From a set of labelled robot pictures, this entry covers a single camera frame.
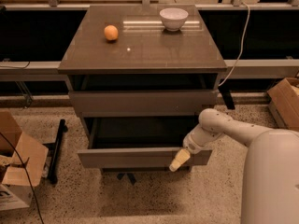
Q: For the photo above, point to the grey drawer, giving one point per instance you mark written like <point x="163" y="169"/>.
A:
<point x="140" y="103"/>
<point x="137" y="143"/>

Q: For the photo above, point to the black metal stand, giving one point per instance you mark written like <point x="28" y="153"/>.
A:
<point x="54" y="151"/>

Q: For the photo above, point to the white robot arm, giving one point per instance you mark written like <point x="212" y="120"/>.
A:
<point x="270" y="193"/>

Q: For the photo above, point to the open cardboard box left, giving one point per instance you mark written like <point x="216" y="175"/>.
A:
<point x="22" y="164"/>

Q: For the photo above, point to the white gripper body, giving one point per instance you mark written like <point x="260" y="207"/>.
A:
<point x="192" y="144"/>

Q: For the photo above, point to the grey drawer cabinet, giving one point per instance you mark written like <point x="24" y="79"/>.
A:
<point x="145" y="57"/>

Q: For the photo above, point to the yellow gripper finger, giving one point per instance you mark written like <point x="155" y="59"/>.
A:
<point x="181" y="157"/>

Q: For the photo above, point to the orange fruit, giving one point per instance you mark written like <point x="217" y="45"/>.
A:
<point x="111" y="33"/>

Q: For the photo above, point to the white ceramic bowl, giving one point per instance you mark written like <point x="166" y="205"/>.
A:
<point x="173" y="18"/>

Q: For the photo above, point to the cardboard box right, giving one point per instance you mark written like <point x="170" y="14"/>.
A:
<point x="285" y="99"/>

